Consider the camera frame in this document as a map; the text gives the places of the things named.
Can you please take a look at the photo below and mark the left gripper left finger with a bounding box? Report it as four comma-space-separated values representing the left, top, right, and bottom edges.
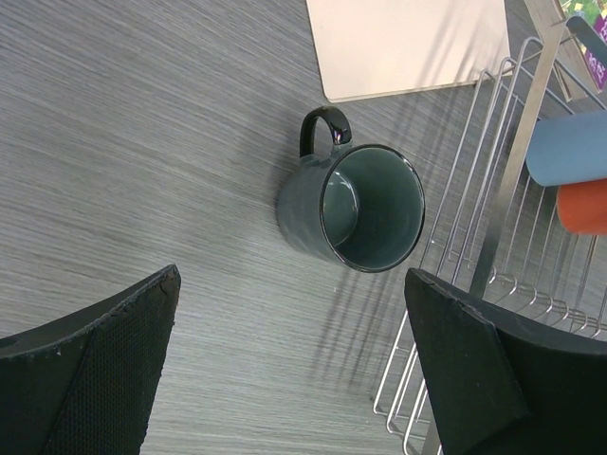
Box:
1, 264, 181, 454

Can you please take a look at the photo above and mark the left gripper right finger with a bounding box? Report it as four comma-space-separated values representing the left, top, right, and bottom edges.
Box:
404, 268, 606, 454

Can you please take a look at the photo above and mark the orange cup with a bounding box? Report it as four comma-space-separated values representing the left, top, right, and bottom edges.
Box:
557, 179, 607, 235

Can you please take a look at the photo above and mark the grey mug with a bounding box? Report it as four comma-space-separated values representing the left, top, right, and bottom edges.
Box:
276, 105, 426, 273

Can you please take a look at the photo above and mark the blue cup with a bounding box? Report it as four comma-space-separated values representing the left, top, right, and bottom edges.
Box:
525, 110, 606, 187

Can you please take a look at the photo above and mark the purple treehouse book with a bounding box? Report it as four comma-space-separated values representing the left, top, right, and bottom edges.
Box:
557, 0, 606, 91

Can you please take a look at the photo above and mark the beige cardboard notebook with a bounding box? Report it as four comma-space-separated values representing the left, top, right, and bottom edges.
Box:
306, 0, 510, 103

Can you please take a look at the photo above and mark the metal wire dish rack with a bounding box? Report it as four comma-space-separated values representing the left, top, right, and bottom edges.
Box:
372, 0, 607, 455

